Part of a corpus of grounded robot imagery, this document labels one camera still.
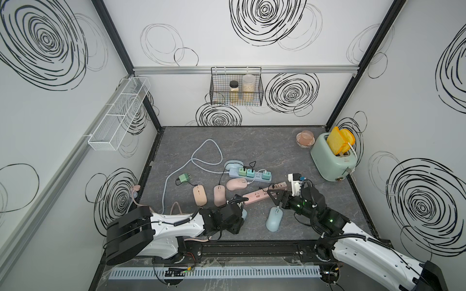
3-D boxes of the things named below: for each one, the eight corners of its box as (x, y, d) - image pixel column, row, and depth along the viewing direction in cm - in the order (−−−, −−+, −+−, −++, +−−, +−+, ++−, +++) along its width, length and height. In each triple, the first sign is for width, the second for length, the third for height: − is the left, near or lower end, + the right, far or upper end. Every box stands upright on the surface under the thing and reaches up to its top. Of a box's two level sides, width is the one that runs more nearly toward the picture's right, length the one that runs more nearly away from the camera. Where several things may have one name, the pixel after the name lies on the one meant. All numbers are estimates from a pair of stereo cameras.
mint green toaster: (317, 183, 96) (329, 167, 84) (306, 147, 112) (314, 129, 100) (345, 183, 96) (362, 167, 84) (330, 147, 112) (342, 129, 100)
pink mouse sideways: (227, 191, 92) (227, 189, 91) (225, 182, 96) (225, 180, 94) (247, 187, 94) (247, 185, 92) (244, 178, 97) (245, 176, 95)
